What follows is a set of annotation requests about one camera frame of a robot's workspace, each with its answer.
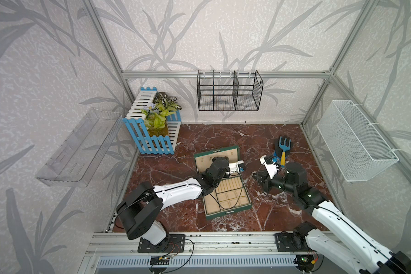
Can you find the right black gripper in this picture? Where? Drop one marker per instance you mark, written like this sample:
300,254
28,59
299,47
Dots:
266,180

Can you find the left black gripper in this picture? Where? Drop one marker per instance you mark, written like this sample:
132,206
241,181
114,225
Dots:
226,160

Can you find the green jewelry box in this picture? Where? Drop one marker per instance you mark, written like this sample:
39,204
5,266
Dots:
231,195

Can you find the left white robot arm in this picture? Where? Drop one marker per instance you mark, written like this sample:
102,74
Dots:
139,209

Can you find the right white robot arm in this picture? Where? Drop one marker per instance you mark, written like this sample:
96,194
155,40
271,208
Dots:
357,253

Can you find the blue garden hand fork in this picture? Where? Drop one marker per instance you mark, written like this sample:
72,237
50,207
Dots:
285,145

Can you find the blue white picket fence planter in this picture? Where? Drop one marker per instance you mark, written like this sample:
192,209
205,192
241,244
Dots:
151,142

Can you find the green artificial plant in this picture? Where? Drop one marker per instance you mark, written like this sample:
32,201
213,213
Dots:
157,112

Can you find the white mesh basket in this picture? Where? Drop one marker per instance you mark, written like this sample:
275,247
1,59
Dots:
359,150

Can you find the clear acrylic shelf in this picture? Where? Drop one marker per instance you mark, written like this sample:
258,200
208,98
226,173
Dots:
79,156

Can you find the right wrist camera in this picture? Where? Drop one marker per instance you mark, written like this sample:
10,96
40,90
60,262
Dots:
272,164

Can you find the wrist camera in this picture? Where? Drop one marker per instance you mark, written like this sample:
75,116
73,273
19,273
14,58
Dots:
237,167
272,164

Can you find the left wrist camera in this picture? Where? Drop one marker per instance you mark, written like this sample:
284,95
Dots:
237,167

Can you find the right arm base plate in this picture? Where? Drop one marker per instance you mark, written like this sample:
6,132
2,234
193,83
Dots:
290,242

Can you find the black wire basket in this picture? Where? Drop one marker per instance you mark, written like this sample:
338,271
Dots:
229,91

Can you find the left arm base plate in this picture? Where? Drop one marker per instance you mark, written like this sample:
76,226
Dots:
172,243

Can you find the aluminium front rail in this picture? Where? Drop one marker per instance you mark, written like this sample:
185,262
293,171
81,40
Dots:
198,243

